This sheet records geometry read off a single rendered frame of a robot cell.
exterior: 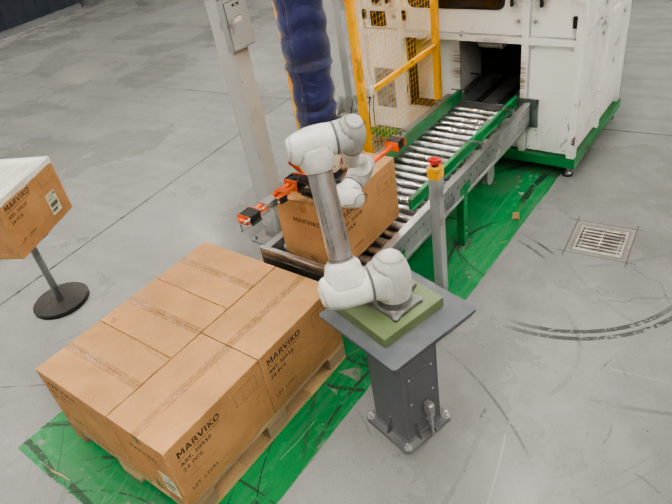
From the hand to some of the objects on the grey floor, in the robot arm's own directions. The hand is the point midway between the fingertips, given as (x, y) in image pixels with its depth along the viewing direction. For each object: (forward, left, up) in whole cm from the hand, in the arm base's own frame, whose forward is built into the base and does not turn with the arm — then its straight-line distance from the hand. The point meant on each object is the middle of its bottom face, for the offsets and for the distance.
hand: (294, 183), depth 302 cm
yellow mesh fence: (+72, -161, -112) cm, 209 cm away
